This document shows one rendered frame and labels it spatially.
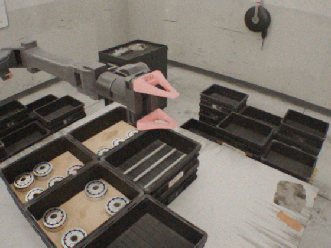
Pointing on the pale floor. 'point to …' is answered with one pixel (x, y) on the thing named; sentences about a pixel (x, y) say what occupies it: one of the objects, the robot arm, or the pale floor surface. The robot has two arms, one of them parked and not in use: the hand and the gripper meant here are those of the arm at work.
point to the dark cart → (148, 55)
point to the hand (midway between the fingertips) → (173, 110)
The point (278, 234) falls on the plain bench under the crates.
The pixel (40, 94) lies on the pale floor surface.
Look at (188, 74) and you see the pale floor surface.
